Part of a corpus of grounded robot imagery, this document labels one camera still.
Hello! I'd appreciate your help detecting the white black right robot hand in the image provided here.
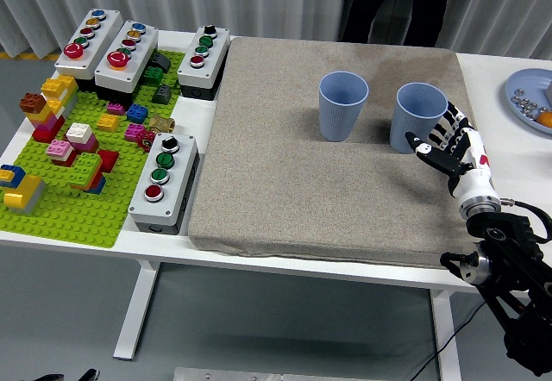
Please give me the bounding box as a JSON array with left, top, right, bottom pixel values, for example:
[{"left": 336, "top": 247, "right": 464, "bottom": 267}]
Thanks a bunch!
[{"left": 404, "top": 100, "right": 501, "bottom": 206}]

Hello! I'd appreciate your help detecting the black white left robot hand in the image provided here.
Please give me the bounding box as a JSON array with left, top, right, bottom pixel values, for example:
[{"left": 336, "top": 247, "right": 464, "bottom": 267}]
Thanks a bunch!
[{"left": 36, "top": 367, "right": 100, "bottom": 381}]

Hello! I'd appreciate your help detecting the blue ribbed plastic cup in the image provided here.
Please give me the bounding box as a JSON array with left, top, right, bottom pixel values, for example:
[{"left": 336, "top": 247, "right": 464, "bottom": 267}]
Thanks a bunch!
[
  {"left": 318, "top": 70, "right": 370, "bottom": 143},
  {"left": 388, "top": 81, "right": 449, "bottom": 154}
]

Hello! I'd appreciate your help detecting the white table leg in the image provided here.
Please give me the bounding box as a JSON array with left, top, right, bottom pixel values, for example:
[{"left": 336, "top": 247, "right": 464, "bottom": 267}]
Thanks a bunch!
[
  {"left": 112, "top": 259, "right": 161, "bottom": 361},
  {"left": 429, "top": 288, "right": 462, "bottom": 381}
]

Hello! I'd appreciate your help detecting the light blue plate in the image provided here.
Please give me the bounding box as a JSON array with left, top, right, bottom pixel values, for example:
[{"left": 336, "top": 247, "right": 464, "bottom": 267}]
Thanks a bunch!
[{"left": 505, "top": 68, "right": 552, "bottom": 134}]

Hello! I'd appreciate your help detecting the green toy brick baseplate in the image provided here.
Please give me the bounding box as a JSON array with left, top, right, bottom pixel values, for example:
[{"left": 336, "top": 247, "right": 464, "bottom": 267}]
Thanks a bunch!
[{"left": 0, "top": 48, "right": 187, "bottom": 249}]

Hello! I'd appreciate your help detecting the grey-brown fabric mat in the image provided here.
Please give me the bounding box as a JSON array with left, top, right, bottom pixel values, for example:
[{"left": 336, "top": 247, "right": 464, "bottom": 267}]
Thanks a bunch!
[{"left": 188, "top": 35, "right": 491, "bottom": 270}]

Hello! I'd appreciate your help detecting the person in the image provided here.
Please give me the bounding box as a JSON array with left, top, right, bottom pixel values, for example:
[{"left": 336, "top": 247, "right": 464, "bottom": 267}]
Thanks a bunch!
[{"left": 338, "top": 0, "right": 461, "bottom": 48}]

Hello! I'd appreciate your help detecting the grey toy brick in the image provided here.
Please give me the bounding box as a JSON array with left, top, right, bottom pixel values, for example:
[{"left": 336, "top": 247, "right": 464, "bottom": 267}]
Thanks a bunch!
[{"left": 8, "top": 180, "right": 47, "bottom": 216}]

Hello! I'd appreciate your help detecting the large yellow toy brick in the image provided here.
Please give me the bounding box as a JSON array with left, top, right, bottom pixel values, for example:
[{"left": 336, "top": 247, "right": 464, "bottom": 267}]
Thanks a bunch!
[{"left": 3, "top": 174, "right": 44, "bottom": 209}]

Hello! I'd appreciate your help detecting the grey four-button control box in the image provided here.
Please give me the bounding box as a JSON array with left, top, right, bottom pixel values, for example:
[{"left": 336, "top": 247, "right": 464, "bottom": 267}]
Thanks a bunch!
[
  {"left": 176, "top": 25, "right": 231, "bottom": 101},
  {"left": 128, "top": 131, "right": 202, "bottom": 236}
]

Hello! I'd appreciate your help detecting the green toy brick stack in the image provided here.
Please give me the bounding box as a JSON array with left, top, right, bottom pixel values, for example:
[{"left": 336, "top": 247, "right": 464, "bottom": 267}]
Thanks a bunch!
[{"left": 65, "top": 152, "right": 104, "bottom": 189}]

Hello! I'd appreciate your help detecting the red toy brick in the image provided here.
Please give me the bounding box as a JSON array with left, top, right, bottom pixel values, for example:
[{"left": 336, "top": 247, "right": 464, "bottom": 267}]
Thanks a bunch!
[
  {"left": 97, "top": 149, "right": 121, "bottom": 173},
  {"left": 32, "top": 116, "right": 66, "bottom": 143}
]

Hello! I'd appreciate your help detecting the blue toy brick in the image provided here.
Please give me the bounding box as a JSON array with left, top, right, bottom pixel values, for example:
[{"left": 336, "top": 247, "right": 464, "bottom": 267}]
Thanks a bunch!
[
  {"left": 126, "top": 103, "right": 150, "bottom": 124},
  {"left": 0, "top": 164, "right": 27, "bottom": 189}
]

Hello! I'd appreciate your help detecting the light pink toy brick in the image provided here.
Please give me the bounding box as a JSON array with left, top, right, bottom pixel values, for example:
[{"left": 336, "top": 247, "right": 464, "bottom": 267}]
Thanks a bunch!
[{"left": 46, "top": 139, "right": 75, "bottom": 160}]

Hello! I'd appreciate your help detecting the white toy brick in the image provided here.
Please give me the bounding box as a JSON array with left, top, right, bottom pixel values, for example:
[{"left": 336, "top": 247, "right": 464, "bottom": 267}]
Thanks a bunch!
[{"left": 66, "top": 122, "right": 94, "bottom": 143}]

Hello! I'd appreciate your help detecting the brown toy brick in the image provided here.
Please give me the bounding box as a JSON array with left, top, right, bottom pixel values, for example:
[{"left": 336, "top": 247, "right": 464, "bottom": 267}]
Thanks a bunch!
[{"left": 19, "top": 92, "right": 47, "bottom": 114}]

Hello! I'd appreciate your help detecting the dark grey sloped brick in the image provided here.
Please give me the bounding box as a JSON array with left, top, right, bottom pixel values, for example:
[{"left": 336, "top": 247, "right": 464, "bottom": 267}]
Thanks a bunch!
[
  {"left": 151, "top": 84, "right": 173, "bottom": 105},
  {"left": 151, "top": 53, "right": 173, "bottom": 73}
]

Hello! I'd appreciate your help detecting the dark green toy brick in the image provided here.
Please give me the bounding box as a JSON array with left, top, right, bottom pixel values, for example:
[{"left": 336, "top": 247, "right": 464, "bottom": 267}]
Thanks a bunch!
[{"left": 143, "top": 65, "right": 164, "bottom": 87}]

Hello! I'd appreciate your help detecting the grey five-button control box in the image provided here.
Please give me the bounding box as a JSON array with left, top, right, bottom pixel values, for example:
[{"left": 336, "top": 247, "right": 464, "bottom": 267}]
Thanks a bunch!
[
  {"left": 93, "top": 19, "right": 160, "bottom": 106},
  {"left": 53, "top": 8, "right": 125, "bottom": 93}
]

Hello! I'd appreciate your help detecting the yellow floor marking tape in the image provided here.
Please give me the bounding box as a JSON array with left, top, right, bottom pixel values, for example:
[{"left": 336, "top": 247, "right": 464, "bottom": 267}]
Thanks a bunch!
[{"left": 0, "top": 51, "right": 61, "bottom": 61}]

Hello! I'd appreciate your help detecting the black floor cable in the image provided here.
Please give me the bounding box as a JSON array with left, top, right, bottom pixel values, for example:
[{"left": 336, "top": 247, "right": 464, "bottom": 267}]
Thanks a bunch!
[{"left": 407, "top": 301, "right": 486, "bottom": 381}]

